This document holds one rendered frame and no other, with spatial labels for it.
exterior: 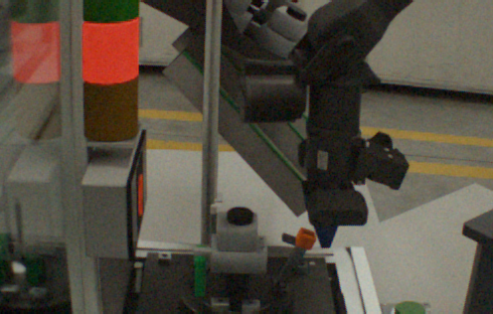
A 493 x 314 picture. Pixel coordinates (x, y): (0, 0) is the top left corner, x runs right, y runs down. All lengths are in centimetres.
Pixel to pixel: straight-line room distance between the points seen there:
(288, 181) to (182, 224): 32
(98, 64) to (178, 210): 83
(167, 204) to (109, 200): 83
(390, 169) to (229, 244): 20
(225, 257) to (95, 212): 30
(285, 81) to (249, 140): 29
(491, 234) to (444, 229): 45
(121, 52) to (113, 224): 14
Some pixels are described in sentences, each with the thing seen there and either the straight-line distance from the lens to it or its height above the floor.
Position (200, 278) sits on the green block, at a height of 102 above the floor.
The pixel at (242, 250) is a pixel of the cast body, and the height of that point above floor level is 106.
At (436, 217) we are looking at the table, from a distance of 149.
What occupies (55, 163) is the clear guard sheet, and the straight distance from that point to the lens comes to 60.
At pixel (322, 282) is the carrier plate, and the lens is 103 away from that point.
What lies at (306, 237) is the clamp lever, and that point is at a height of 107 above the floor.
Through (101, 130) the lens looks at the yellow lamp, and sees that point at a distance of 66.
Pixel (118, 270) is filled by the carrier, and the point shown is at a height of 97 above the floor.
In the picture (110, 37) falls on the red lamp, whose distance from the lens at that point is 63.
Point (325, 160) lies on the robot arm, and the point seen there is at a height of 117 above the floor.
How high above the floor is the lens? 150
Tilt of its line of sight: 23 degrees down
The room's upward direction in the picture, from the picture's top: 3 degrees clockwise
